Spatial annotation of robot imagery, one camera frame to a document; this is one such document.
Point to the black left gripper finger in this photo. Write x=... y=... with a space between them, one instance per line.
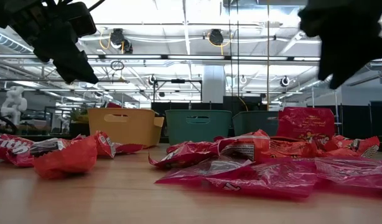
x=79 y=70

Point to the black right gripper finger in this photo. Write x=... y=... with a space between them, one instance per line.
x=332 y=59
x=365 y=59

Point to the yellow plastic bin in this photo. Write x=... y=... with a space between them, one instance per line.
x=125 y=126

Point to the dark teal plastic bin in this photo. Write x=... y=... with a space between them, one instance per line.
x=256 y=123

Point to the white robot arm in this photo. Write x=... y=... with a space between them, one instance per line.
x=13 y=104

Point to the crumpled red candy bag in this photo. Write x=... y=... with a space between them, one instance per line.
x=66 y=158

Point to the green potted plant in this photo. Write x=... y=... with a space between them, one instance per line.
x=79 y=115

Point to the red storage bin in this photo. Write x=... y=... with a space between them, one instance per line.
x=114 y=105

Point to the black partition panel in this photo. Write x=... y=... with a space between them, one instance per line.
x=356 y=119

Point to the orange Reese's packet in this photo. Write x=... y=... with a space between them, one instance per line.
x=352 y=146
x=290 y=147

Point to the white building pillar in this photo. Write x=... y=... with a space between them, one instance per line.
x=213 y=84

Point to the grey ceiling duct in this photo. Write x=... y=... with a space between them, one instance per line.
x=10 y=42

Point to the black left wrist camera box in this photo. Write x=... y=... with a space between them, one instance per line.
x=79 y=18

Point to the black gantry frame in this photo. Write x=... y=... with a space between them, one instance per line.
x=178 y=81

